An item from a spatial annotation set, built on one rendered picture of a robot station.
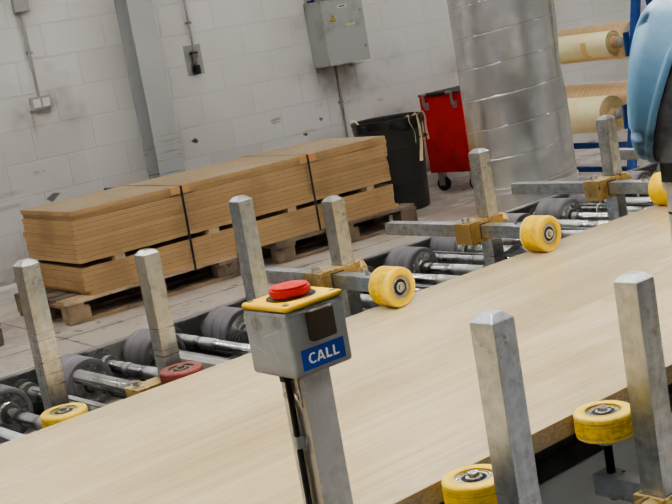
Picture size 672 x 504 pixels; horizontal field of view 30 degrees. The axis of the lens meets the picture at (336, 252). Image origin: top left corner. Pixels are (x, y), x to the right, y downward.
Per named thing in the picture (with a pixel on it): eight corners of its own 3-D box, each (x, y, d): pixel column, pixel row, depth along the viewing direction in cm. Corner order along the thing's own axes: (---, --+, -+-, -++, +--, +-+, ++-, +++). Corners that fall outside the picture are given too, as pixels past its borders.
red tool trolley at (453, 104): (532, 173, 1031) (518, 74, 1017) (473, 192, 982) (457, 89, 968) (488, 174, 1066) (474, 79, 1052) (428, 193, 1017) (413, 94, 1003)
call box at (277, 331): (355, 365, 120) (341, 287, 119) (298, 388, 116) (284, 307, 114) (310, 358, 125) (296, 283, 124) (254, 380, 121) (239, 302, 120)
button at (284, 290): (321, 297, 119) (318, 280, 119) (288, 308, 116) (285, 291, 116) (295, 295, 122) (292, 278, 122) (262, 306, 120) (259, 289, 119)
